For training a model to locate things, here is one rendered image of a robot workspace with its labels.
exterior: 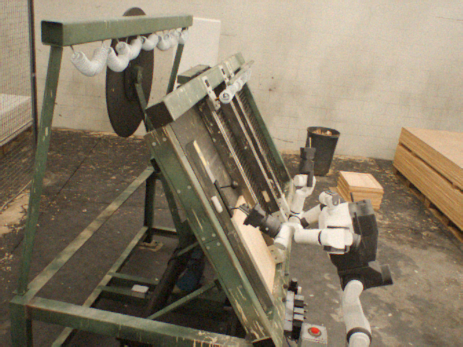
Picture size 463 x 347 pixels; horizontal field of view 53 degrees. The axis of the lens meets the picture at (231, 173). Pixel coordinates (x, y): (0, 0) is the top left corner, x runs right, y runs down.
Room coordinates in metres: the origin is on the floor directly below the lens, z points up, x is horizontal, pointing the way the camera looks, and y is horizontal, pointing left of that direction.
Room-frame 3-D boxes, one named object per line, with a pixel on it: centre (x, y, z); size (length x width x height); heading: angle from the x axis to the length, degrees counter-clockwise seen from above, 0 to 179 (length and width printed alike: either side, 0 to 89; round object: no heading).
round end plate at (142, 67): (2.92, 0.67, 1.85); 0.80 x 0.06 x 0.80; 173
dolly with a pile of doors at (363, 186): (5.62, -1.60, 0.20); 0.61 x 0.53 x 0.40; 5
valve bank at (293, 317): (2.28, -0.47, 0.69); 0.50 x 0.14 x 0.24; 173
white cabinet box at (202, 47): (6.54, 0.68, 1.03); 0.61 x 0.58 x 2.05; 5
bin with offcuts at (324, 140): (6.89, -1.30, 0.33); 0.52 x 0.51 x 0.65; 5
